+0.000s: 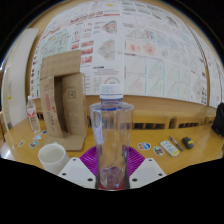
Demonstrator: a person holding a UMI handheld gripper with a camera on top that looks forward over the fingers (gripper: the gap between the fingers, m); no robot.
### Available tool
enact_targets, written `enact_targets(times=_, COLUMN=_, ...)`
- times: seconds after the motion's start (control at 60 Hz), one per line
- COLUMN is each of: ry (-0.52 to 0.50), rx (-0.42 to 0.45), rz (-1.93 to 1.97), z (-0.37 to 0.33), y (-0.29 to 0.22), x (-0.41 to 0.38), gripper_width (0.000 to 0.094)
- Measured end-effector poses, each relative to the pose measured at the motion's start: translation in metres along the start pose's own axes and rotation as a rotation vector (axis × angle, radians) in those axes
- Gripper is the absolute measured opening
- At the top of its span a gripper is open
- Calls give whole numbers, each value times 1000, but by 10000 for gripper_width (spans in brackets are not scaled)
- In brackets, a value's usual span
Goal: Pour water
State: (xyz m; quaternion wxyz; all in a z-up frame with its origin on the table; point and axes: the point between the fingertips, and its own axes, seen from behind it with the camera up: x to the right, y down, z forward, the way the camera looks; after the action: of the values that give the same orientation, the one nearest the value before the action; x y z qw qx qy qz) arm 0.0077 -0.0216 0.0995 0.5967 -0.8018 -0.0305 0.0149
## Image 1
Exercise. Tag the row of wooden chairs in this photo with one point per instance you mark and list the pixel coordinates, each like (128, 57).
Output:
(151, 120)

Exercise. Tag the white remote control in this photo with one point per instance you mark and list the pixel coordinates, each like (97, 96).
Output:
(170, 148)

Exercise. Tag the large printed wall poster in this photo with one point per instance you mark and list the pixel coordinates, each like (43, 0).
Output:
(150, 50)

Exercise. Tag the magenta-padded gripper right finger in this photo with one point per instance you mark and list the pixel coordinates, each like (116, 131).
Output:
(148, 170)

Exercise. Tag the round blue-rimmed sticker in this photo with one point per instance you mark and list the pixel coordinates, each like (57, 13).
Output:
(158, 150)
(144, 146)

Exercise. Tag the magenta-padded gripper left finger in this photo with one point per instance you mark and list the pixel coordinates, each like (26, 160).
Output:
(76, 171)

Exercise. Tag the small red-labelled drink bottle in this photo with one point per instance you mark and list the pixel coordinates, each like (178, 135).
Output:
(33, 116)

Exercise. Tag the small colourful sticker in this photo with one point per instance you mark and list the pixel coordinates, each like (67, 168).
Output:
(45, 132)
(20, 143)
(37, 136)
(33, 144)

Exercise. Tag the open brown cardboard box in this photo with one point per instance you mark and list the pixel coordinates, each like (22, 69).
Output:
(75, 106)

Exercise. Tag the white ceramic mug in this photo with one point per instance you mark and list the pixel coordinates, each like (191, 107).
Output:
(53, 160)

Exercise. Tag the black bag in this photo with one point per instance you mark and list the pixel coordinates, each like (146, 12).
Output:
(219, 120)

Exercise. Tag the black tape measure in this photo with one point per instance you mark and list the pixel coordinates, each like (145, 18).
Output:
(187, 142)

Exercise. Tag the clear white-capped water bottle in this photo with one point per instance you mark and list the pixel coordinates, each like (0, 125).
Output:
(111, 133)

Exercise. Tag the dark pen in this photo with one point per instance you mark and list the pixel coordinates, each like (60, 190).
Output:
(176, 142)

